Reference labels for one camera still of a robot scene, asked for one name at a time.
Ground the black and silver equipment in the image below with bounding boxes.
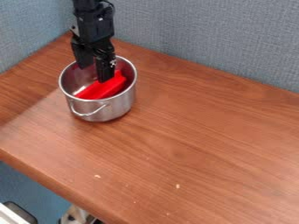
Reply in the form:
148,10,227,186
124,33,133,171
0,201,38,224

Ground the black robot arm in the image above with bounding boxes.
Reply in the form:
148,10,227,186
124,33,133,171
70,0,116,83

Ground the red plastic block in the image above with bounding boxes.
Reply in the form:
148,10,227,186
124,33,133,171
75,70,127,100

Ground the metal pot with handle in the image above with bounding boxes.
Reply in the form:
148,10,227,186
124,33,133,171
58,56,137,122

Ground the white object under table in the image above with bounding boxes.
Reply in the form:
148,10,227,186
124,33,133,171
57,205,105,224

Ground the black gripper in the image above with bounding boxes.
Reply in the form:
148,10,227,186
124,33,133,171
70,10,117,83

